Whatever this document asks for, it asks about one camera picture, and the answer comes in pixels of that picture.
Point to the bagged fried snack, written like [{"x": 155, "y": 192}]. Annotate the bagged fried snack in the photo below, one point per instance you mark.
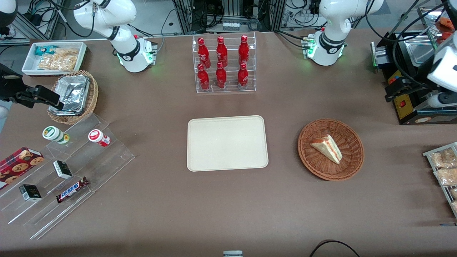
[
  {"x": 446, "y": 176},
  {"x": 454, "y": 207},
  {"x": 453, "y": 193},
  {"x": 442, "y": 159}
]

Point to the small black carton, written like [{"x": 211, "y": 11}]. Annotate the small black carton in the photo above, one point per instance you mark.
[
  {"x": 30, "y": 192},
  {"x": 63, "y": 170}
]

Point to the clear acrylic stepped shelf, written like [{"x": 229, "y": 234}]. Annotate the clear acrylic stepped shelf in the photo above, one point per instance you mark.
[{"x": 93, "y": 167}]

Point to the clear acrylic bottle rack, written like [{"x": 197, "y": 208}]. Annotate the clear acrylic bottle rack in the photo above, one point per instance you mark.
[{"x": 230, "y": 87}]

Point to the grey aluminium profile rail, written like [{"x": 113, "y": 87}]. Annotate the grey aluminium profile rail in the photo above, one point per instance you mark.
[{"x": 14, "y": 41}]

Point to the red lid white cup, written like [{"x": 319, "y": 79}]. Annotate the red lid white cup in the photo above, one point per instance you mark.
[{"x": 97, "y": 136}]

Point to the black food warmer cabinet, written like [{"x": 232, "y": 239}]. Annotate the black food warmer cabinet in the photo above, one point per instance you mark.
[{"x": 408, "y": 110}]

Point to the green lid white cup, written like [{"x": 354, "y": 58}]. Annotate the green lid white cup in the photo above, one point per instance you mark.
[{"x": 53, "y": 134}]

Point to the white power strip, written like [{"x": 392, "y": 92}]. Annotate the white power strip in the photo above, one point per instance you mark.
[{"x": 231, "y": 26}]

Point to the small grey box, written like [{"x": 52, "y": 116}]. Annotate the small grey box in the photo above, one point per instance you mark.
[{"x": 232, "y": 254}]

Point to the red tartan cookie box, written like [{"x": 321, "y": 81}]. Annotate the red tartan cookie box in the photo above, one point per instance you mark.
[{"x": 19, "y": 164}]

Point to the clear bag of chips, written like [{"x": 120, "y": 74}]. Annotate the clear bag of chips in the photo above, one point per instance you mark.
[
  {"x": 57, "y": 64},
  {"x": 68, "y": 53}
]

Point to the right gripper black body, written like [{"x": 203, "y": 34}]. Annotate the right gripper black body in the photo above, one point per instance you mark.
[{"x": 8, "y": 89}]

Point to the oval tan wicker basket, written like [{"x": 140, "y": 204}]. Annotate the oval tan wicker basket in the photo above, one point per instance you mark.
[{"x": 93, "y": 96}]

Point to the white plastic bin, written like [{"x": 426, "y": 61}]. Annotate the white plastic bin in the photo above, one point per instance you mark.
[{"x": 28, "y": 66}]

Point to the Snickers chocolate bar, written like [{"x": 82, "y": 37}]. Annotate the Snickers chocolate bar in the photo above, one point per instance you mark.
[{"x": 71, "y": 190}]

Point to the red sausage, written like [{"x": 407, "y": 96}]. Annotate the red sausage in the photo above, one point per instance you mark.
[
  {"x": 446, "y": 23},
  {"x": 442, "y": 36}
]

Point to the red cola bottle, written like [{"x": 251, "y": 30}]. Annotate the red cola bottle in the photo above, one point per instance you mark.
[
  {"x": 221, "y": 77},
  {"x": 244, "y": 50},
  {"x": 203, "y": 79},
  {"x": 221, "y": 53},
  {"x": 243, "y": 77},
  {"x": 203, "y": 53}
]

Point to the tray of packaged pastries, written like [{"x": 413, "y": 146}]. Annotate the tray of packaged pastries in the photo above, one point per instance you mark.
[{"x": 428, "y": 153}]

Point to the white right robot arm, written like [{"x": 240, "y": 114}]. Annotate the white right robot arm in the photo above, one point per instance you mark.
[{"x": 125, "y": 46}]

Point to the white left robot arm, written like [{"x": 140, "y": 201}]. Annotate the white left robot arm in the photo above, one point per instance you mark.
[{"x": 332, "y": 21}]

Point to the triangular sandwich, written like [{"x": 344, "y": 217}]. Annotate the triangular sandwich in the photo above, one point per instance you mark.
[{"x": 328, "y": 148}]

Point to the steel warmer pan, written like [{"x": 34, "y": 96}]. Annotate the steel warmer pan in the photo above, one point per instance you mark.
[{"x": 421, "y": 53}]

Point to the silver foil container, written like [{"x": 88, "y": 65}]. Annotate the silver foil container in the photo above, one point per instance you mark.
[{"x": 73, "y": 92}]

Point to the aluminium frame structure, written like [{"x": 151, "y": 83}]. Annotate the aluminium frame structure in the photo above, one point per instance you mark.
[{"x": 182, "y": 18}]

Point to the cream rectangular tray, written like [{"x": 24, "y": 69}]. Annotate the cream rectangular tray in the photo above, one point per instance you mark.
[{"x": 227, "y": 143}]

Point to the teal snack packet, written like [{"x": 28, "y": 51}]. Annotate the teal snack packet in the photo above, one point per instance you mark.
[{"x": 43, "y": 50}]

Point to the round brown wicker basket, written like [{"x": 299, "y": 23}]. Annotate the round brown wicker basket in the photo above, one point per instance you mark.
[{"x": 321, "y": 167}]

